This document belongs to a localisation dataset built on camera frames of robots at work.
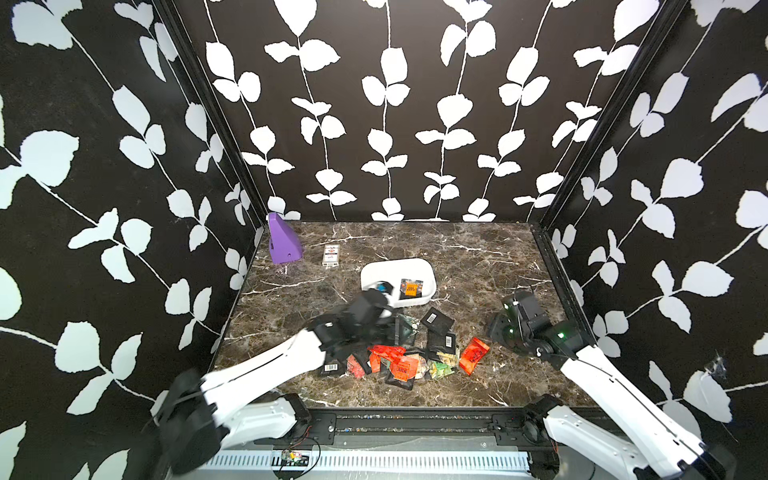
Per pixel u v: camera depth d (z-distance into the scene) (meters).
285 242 1.04
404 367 0.84
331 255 1.08
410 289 1.01
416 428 0.75
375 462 0.70
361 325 0.57
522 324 0.58
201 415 0.38
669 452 0.39
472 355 0.86
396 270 0.99
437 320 0.95
